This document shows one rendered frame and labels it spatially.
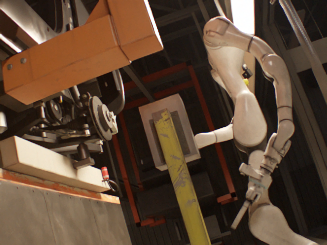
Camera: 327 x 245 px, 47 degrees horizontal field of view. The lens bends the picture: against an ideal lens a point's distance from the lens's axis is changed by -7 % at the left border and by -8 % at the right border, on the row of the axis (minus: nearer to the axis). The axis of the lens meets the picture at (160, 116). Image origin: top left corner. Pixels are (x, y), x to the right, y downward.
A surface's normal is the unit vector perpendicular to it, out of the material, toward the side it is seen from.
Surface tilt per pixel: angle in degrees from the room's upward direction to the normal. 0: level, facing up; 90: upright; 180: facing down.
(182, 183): 90
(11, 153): 90
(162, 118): 90
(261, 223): 90
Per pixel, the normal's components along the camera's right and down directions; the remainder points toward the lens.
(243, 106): -0.33, -0.26
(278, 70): -0.07, -0.11
